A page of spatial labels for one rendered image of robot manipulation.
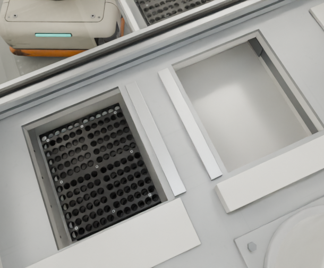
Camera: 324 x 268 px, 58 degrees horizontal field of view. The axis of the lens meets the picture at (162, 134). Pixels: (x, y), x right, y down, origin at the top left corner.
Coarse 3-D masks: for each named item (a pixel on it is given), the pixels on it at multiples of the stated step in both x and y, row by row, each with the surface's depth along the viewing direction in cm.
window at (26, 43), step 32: (0, 0) 37; (32, 0) 39; (64, 0) 41; (96, 0) 43; (128, 0) 46; (160, 0) 49; (192, 0) 52; (224, 0) 56; (0, 32) 41; (32, 32) 44; (64, 32) 46; (96, 32) 49; (128, 32) 52; (0, 64) 46; (32, 64) 50; (64, 64) 53
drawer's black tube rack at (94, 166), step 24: (96, 120) 60; (120, 120) 60; (48, 144) 63; (72, 144) 59; (96, 144) 59; (120, 144) 59; (72, 168) 57; (96, 168) 57; (120, 168) 57; (144, 168) 57; (72, 192) 56; (96, 192) 58; (120, 192) 58; (144, 192) 59; (72, 216) 54; (96, 216) 54; (120, 216) 57; (72, 240) 53
